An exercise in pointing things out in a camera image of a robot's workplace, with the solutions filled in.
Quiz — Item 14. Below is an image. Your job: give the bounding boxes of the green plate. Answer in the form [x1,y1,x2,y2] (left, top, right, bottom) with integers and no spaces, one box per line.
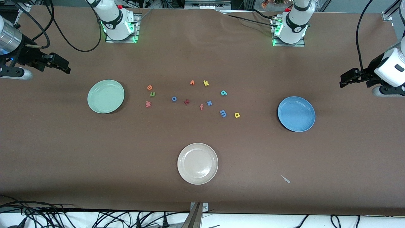
[87,79,125,114]

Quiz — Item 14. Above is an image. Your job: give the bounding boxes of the blue plate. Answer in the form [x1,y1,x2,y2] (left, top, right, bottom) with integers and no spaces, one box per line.
[277,96,316,132]

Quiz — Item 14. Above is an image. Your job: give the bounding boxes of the orange flowers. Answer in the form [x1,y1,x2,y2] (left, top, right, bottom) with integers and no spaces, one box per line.
[261,0,285,8]

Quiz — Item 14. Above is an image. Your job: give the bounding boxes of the brown table cover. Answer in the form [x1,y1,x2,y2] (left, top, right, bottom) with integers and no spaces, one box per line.
[0,6,405,216]

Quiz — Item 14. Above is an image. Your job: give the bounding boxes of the grey power strip box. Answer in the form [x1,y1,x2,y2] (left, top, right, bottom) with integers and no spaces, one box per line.
[184,0,232,10]

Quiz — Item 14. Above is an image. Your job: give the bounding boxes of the beige plate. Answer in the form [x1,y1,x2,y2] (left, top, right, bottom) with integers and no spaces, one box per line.
[177,143,219,185]

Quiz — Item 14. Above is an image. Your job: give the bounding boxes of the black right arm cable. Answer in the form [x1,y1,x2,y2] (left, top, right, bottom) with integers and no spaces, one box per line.
[6,0,103,53]

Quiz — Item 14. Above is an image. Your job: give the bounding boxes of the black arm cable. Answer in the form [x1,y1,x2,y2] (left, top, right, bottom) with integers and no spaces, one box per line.
[6,0,103,53]
[355,0,375,79]

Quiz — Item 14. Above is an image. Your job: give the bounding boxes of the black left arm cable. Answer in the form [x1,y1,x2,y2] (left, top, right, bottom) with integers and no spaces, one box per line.
[355,0,375,79]

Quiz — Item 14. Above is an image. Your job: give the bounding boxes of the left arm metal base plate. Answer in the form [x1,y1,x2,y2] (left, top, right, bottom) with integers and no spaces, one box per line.
[271,16,306,47]

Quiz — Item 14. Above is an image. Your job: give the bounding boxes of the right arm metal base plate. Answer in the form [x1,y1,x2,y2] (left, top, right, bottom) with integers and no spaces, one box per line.
[105,13,140,43]

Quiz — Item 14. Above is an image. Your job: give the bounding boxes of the black base cable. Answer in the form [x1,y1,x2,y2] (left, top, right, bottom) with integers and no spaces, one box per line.
[220,9,279,29]

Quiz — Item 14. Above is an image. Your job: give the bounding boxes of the aluminium profile post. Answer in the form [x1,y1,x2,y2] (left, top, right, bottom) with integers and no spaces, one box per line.
[182,202,209,228]

